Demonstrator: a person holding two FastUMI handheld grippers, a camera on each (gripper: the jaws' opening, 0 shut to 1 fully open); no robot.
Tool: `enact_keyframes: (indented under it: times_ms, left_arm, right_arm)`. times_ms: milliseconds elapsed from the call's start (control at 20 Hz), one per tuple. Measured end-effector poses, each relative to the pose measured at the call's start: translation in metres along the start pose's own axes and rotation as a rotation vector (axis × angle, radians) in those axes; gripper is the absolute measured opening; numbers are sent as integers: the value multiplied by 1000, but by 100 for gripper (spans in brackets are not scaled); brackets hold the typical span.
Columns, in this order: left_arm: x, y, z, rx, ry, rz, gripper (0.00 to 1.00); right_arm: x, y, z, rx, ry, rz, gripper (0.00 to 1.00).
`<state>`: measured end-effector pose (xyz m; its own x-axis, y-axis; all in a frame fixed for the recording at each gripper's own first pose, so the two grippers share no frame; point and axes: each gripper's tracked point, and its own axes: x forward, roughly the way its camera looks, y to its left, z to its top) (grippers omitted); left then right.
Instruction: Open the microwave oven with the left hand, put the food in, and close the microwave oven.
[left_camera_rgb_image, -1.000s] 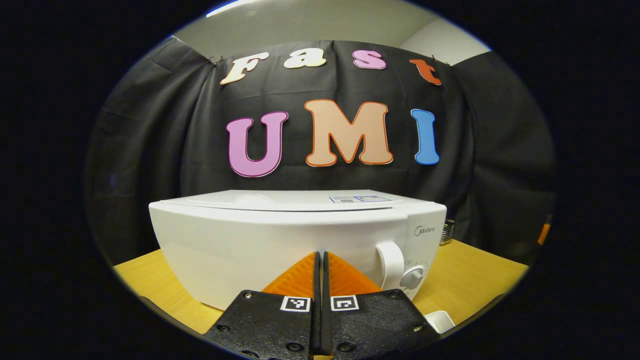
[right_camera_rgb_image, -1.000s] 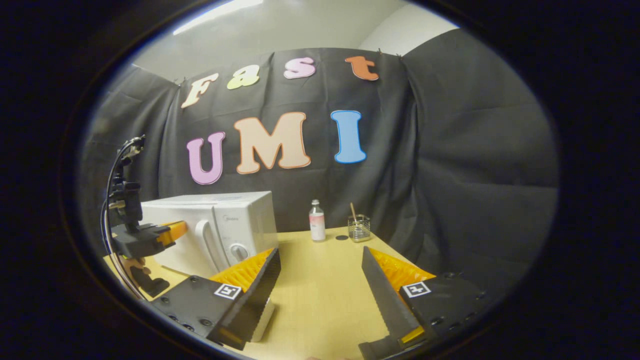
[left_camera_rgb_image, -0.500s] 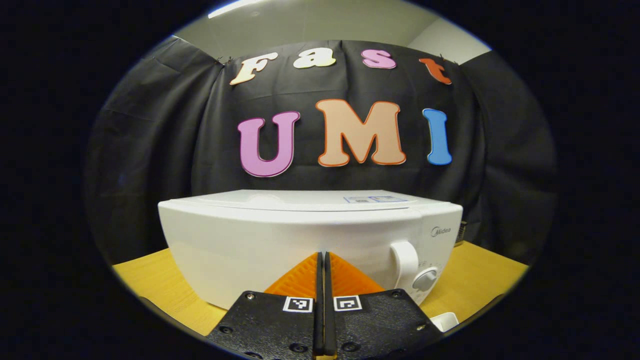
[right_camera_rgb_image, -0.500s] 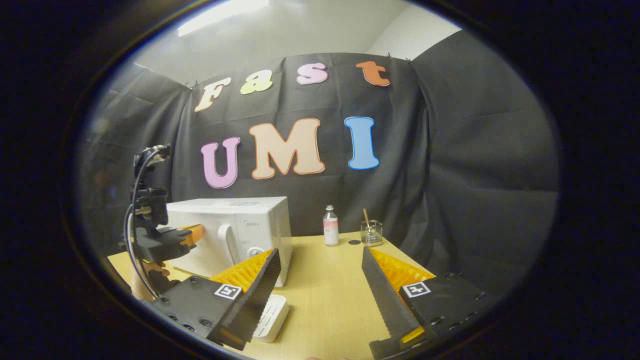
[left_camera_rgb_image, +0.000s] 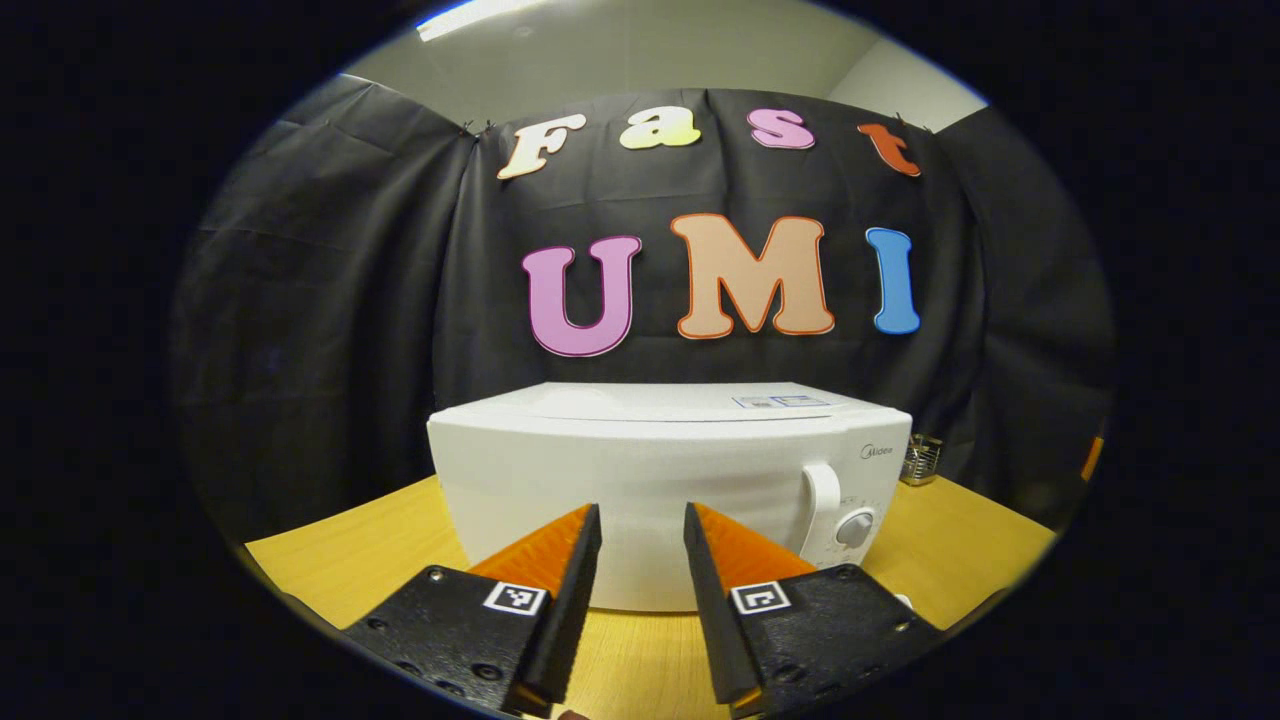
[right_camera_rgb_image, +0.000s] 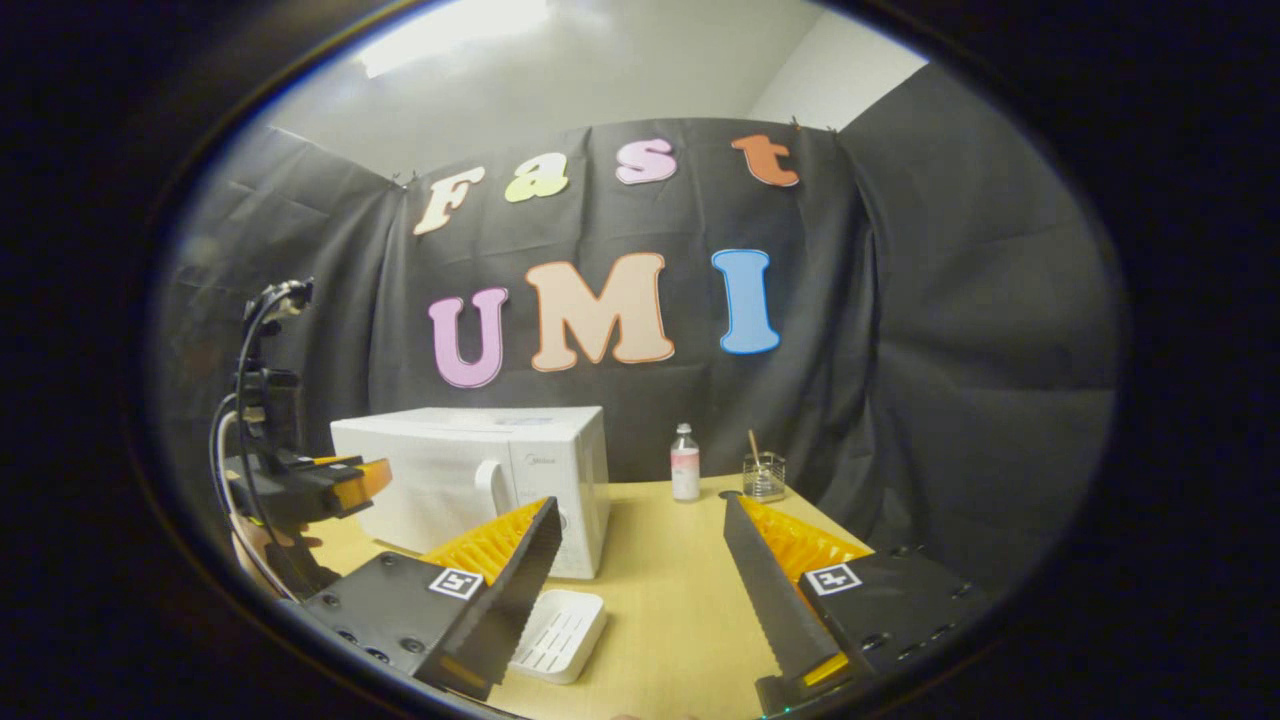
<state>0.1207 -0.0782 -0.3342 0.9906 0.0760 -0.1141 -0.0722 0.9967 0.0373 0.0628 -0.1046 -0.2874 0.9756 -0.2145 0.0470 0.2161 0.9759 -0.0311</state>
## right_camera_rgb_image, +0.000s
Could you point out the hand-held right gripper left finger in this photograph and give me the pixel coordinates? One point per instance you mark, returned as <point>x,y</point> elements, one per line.
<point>510,610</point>

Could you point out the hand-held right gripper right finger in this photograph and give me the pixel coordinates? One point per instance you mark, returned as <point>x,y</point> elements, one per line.
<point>770,600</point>

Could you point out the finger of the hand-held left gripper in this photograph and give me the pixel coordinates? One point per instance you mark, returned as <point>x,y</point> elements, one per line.
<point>335,461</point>
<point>350,490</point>

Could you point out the white microwave oven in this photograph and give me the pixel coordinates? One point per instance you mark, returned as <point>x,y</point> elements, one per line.
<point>440,470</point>

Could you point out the white ribbed plastic tray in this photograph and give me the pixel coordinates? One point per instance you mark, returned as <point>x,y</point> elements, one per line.
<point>560,635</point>

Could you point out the clear glass cup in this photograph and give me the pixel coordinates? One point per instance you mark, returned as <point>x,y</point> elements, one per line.
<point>764,482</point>

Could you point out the wooden stick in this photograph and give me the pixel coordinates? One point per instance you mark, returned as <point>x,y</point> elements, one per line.
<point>754,447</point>

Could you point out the small bottle with pink label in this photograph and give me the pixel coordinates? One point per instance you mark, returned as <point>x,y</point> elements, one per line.
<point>685,470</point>

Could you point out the black backdrop cloth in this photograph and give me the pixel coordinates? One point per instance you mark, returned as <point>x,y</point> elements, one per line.
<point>950,350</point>

